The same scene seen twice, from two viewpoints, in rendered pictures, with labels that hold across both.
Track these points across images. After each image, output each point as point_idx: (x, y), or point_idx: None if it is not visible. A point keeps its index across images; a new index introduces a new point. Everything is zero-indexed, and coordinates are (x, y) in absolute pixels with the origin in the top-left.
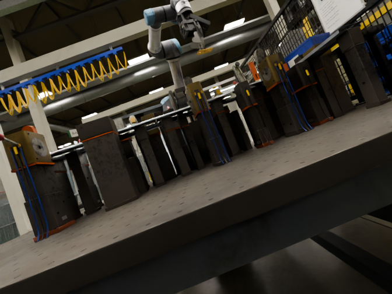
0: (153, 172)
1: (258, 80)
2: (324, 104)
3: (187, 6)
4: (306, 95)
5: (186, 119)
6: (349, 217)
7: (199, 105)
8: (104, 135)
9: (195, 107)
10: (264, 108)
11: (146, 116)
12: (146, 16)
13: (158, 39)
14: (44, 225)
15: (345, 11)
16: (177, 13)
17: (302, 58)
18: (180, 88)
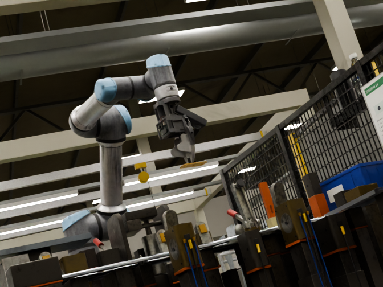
0: None
1: (273, 217)
2: (365, 280)
3: (175, 95)
4: (341, 263)
5: (153, 273)
6: None
7: (190, 259)
8: (49, 286)
9: (182, 259)
10: (281, 271)
11: (72, 258)
12: (103, 91)
13: (102, 115)
14: None
15: None
16: (158, 101)
17: (338, 207)
18: (135, 212)
